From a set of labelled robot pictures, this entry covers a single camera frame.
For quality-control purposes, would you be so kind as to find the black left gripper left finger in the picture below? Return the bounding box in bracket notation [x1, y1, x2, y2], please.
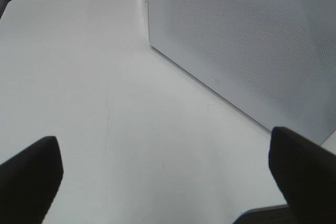
[1, 136, 64, 223]

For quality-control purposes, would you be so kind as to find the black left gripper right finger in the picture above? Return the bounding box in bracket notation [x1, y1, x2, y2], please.
[268, 127, 335, 223]

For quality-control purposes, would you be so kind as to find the white microwave door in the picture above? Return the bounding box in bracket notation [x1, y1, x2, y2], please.
[148, 0, 335, 144]

